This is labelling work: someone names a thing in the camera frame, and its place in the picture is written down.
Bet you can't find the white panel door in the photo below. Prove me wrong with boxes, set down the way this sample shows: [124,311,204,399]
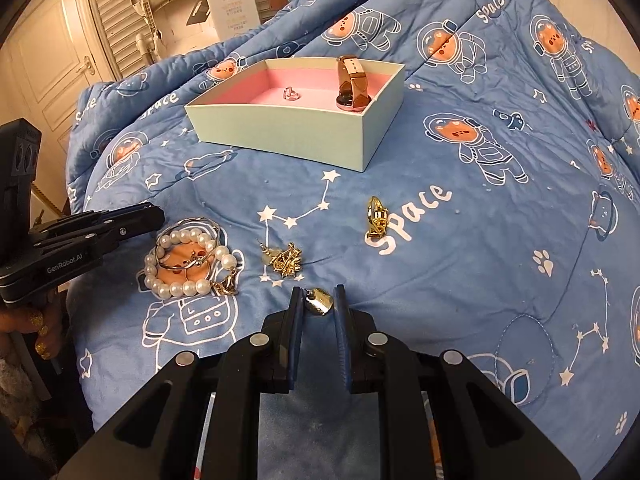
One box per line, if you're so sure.
[0,0,116,172]

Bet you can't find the silver bangle bracelet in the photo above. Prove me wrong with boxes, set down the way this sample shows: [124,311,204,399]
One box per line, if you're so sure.
[154,216,224,273]

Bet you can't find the left hand gold nails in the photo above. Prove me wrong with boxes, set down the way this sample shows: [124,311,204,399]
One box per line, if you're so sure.
[0,289,64,360]

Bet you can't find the rose gold wrist watch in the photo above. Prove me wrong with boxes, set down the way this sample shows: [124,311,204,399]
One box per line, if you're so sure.
[336,55,371,113]

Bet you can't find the mint box pink interior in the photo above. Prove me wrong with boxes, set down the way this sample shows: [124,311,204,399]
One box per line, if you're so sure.
[186,58,405,172]

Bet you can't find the blue space bear quilt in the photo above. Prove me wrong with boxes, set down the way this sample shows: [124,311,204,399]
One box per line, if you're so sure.
[66,0,639,479]

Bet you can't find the gold chunky ring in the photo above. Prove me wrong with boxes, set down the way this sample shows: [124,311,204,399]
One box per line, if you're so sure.
[365,195,391,241]

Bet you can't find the white baby high chair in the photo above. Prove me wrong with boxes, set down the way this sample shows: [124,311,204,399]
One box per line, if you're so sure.
[130,0,218,65]

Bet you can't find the white tall cardboard box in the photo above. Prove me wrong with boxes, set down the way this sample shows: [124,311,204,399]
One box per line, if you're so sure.
[203,0,263,42]

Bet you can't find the white pearl bracelet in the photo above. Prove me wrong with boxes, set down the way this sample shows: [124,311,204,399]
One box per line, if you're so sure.
[143,227,238,302]

